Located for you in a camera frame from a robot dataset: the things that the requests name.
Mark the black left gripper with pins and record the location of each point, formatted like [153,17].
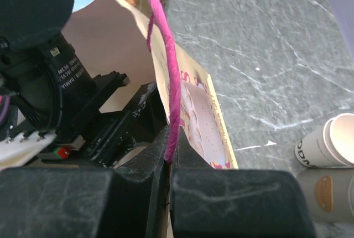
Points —
[88,137]

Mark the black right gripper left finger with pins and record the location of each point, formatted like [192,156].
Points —
[130,201]

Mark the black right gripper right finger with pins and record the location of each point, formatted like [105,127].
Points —
[207,202]

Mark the pink white paper bag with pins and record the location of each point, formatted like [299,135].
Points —
[113,35]

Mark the grey straw holder cup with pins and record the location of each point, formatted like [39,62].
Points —
[329,194]

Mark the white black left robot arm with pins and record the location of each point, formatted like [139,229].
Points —
[50,105]

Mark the stack of white paper cups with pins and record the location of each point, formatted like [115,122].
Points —
[329,146]

